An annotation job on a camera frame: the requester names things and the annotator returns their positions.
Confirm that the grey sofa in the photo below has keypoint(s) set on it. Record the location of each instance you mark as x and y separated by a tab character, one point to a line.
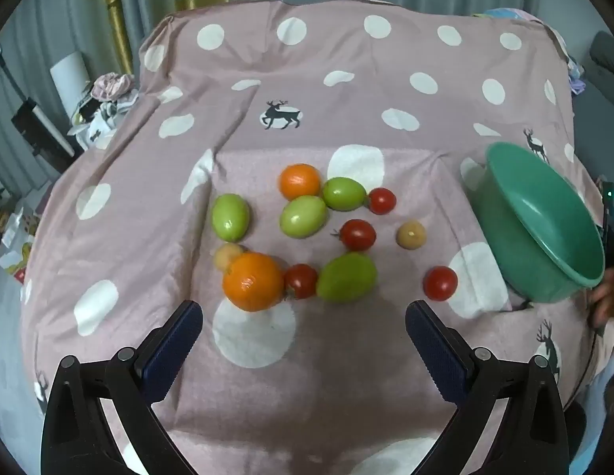
603	59

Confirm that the orange mandarin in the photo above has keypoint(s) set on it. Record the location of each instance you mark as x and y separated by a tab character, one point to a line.
299	180
252	282

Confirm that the white paper roll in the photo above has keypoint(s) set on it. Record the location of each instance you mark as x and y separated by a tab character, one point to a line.
69	81

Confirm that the pastel printed cloth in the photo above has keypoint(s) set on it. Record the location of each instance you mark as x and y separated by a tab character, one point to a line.
505	13

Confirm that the gold patterned curtain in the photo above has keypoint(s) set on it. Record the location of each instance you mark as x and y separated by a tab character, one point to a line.
120	34

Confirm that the green jujube fruit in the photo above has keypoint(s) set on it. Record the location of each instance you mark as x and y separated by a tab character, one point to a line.
342	193
230	215
346	277
303	215

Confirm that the person's right hand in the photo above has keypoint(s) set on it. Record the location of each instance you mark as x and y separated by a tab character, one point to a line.
608	297

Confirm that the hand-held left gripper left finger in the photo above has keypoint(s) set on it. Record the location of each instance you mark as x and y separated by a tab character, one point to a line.
173	346

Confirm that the pile of clothes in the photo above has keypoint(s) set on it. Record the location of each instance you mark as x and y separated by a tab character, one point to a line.
109	86

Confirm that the pink polka dot blanket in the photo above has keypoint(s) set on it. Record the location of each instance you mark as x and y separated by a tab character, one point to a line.
336	84

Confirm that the lilac cloth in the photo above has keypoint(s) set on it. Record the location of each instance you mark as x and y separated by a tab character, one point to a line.
576	76

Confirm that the black floor stand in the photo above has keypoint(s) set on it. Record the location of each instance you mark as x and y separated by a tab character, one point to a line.
35	128

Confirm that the red cherry tomato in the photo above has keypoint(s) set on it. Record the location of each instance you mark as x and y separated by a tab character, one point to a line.
382	201
357	234
440	283
301	281

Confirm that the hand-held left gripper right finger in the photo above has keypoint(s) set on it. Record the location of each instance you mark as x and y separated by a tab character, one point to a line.
435	351

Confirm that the tan longan fruit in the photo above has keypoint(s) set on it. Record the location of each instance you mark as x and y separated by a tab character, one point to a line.
226	253
411	234

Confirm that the green plastic bowl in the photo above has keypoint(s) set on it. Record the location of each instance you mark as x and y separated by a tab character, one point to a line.
534	227

